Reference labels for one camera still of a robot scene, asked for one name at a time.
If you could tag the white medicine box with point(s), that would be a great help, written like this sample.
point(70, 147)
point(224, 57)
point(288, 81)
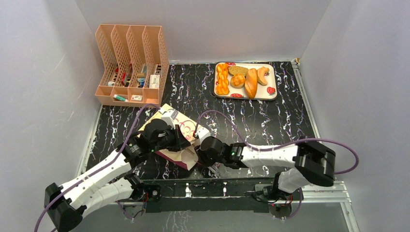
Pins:
point(154, 81)

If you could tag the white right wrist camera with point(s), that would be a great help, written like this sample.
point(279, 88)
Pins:
point(201, 133)

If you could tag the long golden fake baguette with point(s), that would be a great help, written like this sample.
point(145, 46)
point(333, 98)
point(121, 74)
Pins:
point(251, 83)

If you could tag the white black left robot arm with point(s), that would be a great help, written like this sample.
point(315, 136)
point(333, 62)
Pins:
point(111, 180)

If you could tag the small white card box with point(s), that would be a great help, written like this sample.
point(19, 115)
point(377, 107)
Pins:
point(136, 98)

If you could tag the aluminium frame rail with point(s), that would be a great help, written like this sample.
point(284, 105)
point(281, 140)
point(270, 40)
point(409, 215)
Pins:
point(320, 192)

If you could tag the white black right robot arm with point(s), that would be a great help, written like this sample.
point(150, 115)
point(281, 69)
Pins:
point(307, 162)

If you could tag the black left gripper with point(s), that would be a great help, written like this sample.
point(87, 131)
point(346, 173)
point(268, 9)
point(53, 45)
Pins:
point(180, 141)

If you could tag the round golden fake bun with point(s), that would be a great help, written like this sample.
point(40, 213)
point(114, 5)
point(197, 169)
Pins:
point(238, 80)

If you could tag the green white tube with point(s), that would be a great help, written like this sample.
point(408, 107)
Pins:
point(120, 98)

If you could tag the tan fake bread roll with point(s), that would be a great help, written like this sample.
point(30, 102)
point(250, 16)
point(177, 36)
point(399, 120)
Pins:
point(261, 73)

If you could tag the peach plastic file organizer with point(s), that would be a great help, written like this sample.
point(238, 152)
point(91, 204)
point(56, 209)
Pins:
point(130, 55)

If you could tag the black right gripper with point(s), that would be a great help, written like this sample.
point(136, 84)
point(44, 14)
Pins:
point(198, 155)

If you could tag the pink paper gift bag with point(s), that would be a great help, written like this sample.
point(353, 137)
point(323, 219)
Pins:
point(186, 158)

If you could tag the brown fake bread slice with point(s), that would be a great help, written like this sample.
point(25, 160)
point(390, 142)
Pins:
point(234, 70)

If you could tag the orange braided fake bread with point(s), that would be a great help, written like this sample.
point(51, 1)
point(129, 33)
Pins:
point(222, 79)

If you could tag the strawberry print metal tray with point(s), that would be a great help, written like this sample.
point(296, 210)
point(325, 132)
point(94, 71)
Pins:
point(268, 92)

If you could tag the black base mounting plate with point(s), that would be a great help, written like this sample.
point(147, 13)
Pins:
point(280, 209)

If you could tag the silver metal tongs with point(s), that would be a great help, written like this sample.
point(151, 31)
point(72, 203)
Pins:
point(214, 169)

